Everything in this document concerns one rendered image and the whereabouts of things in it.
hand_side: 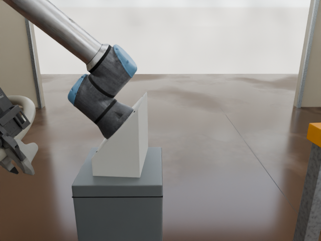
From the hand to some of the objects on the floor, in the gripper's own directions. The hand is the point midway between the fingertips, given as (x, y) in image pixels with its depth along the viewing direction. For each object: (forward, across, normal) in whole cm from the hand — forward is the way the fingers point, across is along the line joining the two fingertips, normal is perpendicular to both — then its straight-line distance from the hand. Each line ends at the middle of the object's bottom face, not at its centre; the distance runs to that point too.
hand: (19, 172), depth 64 cm
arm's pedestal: (+130, +38, -26) cm, 138 cm away
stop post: (+156, -50, -49) cm, 171 cm away
